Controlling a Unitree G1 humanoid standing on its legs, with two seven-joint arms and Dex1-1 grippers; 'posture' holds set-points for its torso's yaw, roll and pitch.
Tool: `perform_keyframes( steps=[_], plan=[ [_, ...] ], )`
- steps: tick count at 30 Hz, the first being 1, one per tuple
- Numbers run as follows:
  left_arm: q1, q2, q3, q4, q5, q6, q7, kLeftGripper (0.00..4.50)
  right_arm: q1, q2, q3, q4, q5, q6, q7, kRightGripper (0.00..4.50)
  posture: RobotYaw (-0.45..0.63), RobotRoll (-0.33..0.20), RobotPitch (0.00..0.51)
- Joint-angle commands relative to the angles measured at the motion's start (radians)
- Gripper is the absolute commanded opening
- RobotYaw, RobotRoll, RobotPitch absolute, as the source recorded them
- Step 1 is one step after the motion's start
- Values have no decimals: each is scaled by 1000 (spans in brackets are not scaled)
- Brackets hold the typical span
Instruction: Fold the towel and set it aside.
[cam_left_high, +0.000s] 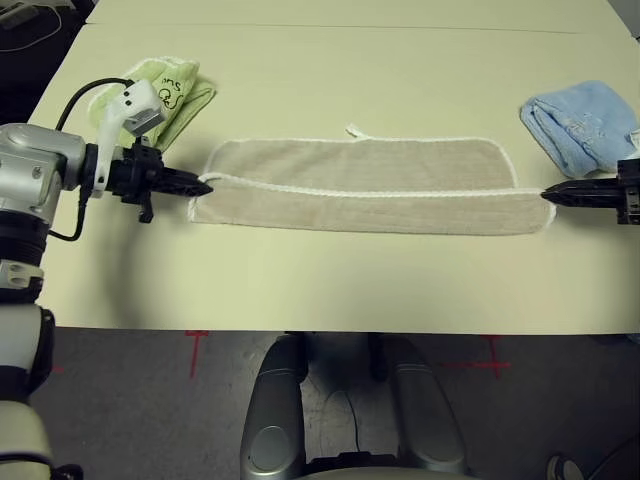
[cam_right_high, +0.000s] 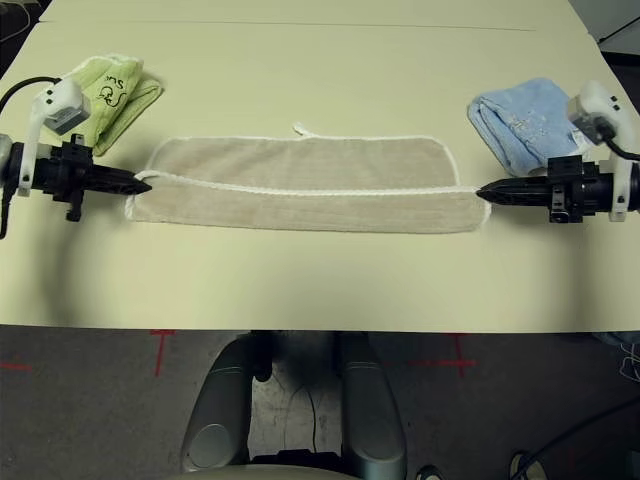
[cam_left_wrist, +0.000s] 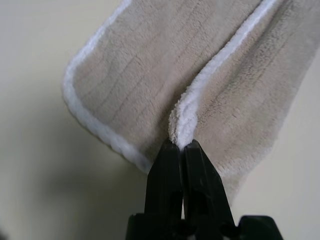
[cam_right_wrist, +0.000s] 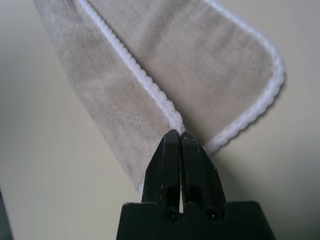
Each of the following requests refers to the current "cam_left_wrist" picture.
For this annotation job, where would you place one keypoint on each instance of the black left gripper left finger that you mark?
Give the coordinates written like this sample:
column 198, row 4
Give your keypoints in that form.
column 165, row 180

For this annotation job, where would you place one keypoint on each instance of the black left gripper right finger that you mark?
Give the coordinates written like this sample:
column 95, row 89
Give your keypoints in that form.
column 202, row 185

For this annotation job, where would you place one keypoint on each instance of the beige towel with white trim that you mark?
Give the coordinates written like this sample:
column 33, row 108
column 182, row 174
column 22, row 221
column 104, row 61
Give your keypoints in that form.
column 140, row 75

